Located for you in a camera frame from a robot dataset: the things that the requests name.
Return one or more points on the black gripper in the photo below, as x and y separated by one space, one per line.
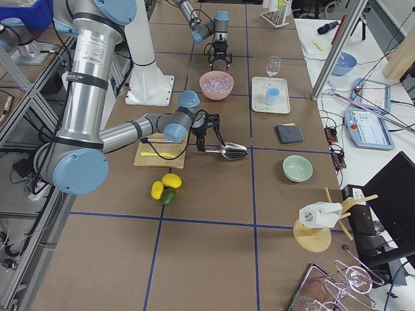
220 50
198 129

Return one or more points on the steel ice scoop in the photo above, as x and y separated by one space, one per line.
230 151

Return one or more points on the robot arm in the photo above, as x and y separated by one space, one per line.
74 161
216 27

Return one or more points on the clear ice cubes pile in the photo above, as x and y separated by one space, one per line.
218 84

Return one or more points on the blue plastic cup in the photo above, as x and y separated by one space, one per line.
271 97

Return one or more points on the white paper cup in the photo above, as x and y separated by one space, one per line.
320 215

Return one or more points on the wooden cup tree stand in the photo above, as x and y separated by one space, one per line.
317 240

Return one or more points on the pink bowl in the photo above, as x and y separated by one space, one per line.
215 96

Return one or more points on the clear wine glass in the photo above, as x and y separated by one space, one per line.
272 69

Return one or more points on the yellow lemon round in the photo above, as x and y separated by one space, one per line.
171 180

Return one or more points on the cream bear tray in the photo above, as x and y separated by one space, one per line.
258 96

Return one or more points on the steel muddler black cap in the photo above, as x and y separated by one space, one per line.
155 140

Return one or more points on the yellow plastic knife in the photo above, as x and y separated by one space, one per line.
163 154

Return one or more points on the bamboo cutting board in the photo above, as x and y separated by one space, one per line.
178 149

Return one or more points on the green avocado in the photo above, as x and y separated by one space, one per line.
168 196

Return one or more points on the yellow lemon oblong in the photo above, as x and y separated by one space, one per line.
157 190

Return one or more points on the light green bowl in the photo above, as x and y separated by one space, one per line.
297 168

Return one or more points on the yellow spoon on desk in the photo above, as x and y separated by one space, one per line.
319 47

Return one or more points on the folded dark umbrella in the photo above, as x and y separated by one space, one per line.
327 27

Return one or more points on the blue bowl on desk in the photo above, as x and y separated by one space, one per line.
345 63

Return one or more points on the near blue teach pendant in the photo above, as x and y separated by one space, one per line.
367 130

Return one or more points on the blue teach pendant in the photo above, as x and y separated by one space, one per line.
367 130
372 94

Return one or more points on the far blue teach pendant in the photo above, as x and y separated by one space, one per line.
372 94

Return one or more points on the blue storage bin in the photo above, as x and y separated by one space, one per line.
35 16

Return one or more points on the black monitor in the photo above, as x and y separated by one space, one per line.
394 208

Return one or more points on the dark framed tray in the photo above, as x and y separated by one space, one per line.
311 286

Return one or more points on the hanging wine glasses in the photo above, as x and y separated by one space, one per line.
349 287

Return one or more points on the white wire cup rack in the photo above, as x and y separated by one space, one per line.
276 12

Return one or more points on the aluminium frame post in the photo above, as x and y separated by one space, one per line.
343 34

